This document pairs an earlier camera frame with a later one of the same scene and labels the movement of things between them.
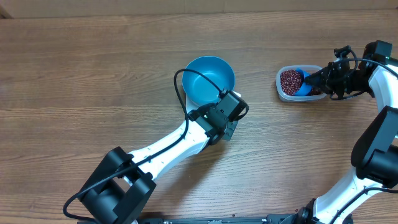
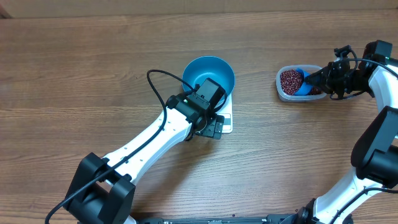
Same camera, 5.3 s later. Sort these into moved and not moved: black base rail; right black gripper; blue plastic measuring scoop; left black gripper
Moved: left black gripper
Not moved: right black gripper; blue plastic measuring scoop; black base rail
